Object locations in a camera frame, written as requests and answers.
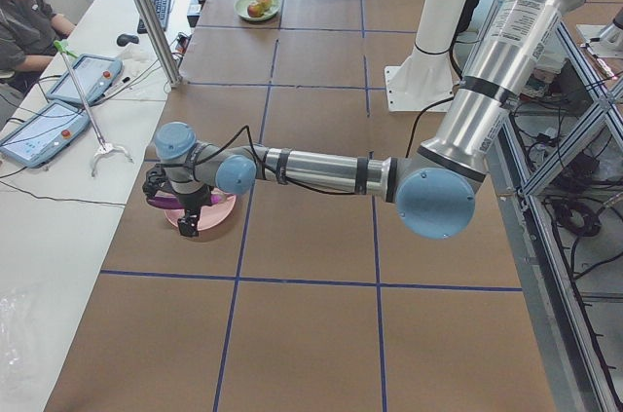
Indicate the stack of books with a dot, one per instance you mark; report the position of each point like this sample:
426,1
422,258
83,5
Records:
539,84

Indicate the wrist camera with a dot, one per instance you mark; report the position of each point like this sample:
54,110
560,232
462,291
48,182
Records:
155,181

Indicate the pink plate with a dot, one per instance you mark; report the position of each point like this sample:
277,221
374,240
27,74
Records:
222,205

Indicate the purple eggplant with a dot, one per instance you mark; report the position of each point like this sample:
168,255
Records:
169,201

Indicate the aluminium frame post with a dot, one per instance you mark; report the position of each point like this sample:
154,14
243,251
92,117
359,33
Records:
156,34

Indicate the black computer mouse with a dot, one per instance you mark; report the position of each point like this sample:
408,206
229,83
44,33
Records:
126,39

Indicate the yellow pink peach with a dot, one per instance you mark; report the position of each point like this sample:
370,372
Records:
265,4

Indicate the green plate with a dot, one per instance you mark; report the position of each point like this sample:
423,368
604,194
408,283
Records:
241,6

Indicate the black keyboard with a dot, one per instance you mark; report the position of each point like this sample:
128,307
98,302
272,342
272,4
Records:
162,9

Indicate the seated person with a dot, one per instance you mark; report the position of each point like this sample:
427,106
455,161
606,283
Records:
29,29

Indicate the near teach pendant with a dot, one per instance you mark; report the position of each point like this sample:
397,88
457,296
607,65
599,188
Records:
45,134

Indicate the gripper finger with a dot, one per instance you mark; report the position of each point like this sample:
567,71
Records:
188,223

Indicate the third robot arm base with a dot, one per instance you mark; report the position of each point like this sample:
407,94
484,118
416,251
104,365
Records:
603,40

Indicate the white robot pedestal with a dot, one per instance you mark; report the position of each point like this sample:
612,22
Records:
425,77

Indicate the far teach pendant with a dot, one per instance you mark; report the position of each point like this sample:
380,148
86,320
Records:
95,74

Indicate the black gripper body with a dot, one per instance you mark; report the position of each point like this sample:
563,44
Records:
190,201

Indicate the teach pendant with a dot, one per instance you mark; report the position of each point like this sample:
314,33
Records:
45,134
95,74

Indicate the red yellow pomegranate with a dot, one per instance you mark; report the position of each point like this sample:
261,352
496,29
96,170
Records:
255,10

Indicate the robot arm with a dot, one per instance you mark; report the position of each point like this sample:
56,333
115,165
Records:
353,97

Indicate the aluminium frame rail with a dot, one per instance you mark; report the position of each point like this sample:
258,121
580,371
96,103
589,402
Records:
557,169

